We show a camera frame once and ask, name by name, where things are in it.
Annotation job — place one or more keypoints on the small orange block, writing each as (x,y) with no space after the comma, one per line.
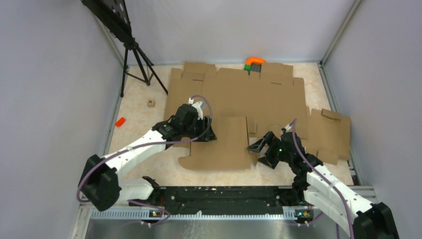
(120,122)

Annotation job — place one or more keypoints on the black tripod music stand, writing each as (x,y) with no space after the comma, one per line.
(113,14)

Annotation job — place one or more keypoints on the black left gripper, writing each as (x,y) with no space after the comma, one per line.
(205,120)

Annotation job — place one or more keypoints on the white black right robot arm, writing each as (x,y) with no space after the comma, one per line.
(315,185)

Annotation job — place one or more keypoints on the flat cardboard sheet pile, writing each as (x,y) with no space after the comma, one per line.
(267,98)

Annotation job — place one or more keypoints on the brown cardboard box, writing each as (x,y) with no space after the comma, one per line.
(227,152)

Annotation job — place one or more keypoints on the white slotted cable duct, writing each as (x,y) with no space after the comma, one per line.
(150,215)

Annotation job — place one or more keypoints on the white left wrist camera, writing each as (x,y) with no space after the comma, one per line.
(199,106)

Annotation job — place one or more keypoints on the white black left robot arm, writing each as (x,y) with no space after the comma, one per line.
(101,179)

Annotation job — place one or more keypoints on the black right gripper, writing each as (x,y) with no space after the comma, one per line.
(258,146)

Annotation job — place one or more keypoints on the orange green toy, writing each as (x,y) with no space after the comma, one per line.
(254,64)

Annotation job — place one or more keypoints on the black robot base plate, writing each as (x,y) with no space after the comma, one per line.
(226,200)

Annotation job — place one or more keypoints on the small wooden letter cube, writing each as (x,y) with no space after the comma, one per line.
(151,103)

